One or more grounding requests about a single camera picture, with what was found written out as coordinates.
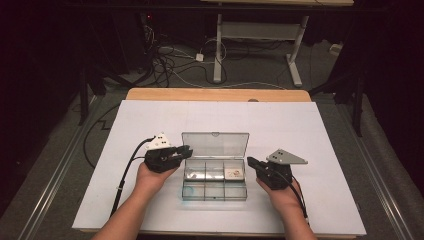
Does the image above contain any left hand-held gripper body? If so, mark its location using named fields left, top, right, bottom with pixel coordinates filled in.
left=143, top=132, right=188, bottom=174

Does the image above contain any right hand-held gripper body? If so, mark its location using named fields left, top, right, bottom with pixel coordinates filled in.
left=254, top=148, right=309, bottom=191

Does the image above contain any clear plastic compartment box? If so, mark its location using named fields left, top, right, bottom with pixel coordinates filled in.
left=181, top=131, right=251, bottom=202

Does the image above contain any person's left hand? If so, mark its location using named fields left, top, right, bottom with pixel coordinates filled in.
left=134, top=162, right=180, bottom=198

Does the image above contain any person's right hand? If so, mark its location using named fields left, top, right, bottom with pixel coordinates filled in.
left=255, top=177, right=302, bottom=215

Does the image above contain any small white printed card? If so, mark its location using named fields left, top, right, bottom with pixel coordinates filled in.
left=224, top=167, right=245, bottom=181

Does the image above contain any white table cover sheet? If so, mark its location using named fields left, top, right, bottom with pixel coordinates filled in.
left=71, top=99, right=368, bottom=237

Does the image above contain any wooden table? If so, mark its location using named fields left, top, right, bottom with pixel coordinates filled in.
left=79, top=87, right=359, bottom=240

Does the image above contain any black metal stand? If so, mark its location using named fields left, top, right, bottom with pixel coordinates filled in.
left=309, top=66, right=365, bottom=138
left=77, top=64, right=108, bottom=127

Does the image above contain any small white box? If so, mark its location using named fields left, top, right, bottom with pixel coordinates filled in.
left=328, top=43, right=344, bottom=57

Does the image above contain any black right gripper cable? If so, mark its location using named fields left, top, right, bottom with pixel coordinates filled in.
left=275, top=169, right=310, bottom=220

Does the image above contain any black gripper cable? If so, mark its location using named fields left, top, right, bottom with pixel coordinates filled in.
left=275, top=169, right=310, bottom=220
left=109, top=136, right=156, bottom=218

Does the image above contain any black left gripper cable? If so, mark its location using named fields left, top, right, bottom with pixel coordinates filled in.
left=109, top=136, right=156, bottom=218

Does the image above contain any black floor cable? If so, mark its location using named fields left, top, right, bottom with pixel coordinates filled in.
left=82, top=103, right=122, bottom=169

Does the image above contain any white floor cable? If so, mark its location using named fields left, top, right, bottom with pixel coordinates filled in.
left=166, top=64, right=288, bottom=92

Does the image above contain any tangle of black cables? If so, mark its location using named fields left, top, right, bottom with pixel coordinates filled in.
left=141, top=24, right=218, bottom=88

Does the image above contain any metal floor rail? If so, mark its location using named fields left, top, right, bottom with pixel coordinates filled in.
left=334, top=99, right=416, bottom=240
left=16, top=94, right=104, bottom=240

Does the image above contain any white metal desk frame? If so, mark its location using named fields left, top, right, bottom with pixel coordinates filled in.
left=199, top=0, right=355, bottom=88

